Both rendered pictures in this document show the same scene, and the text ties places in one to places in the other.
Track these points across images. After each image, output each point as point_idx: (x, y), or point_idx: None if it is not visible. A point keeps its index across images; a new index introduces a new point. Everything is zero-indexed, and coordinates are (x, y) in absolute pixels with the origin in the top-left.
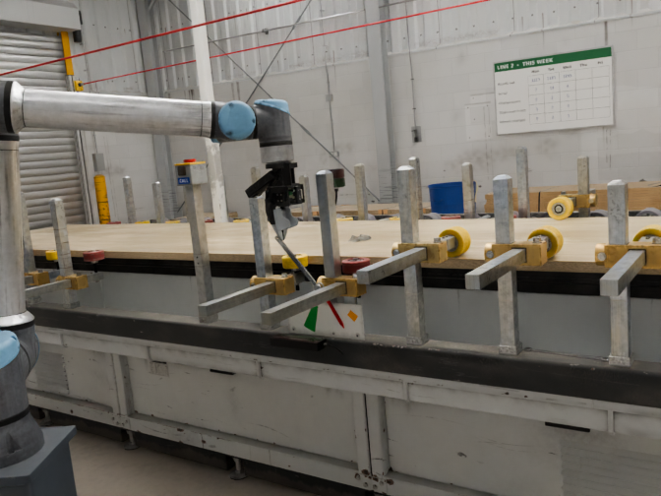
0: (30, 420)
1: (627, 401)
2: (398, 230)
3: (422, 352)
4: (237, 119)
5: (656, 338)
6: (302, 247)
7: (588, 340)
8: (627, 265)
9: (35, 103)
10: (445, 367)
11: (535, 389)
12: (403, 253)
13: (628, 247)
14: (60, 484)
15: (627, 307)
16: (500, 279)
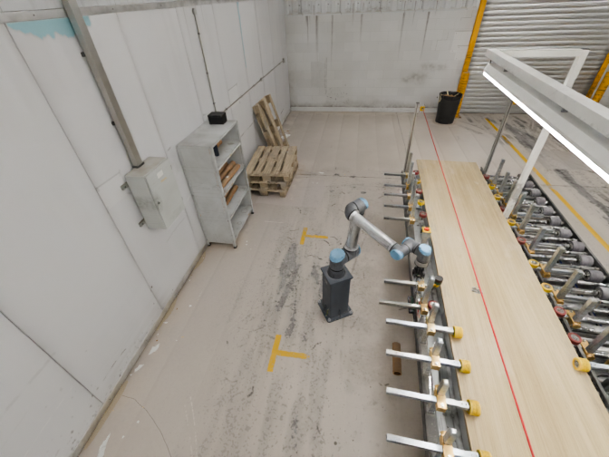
0: (341, 272)
1: (421, 415)
2: (507, 297)
3: (417, 345)
4: (394, 255)
5: (464, 423)
6: (454, 276)
7: (459, 399)
8: (408, 394)
9: (354, 220)
10: (417, 354)
11: (419, 385)
12: (415, 323)
13: (436, 395)
14: (343, 286)
15: (432, 403)
16: None
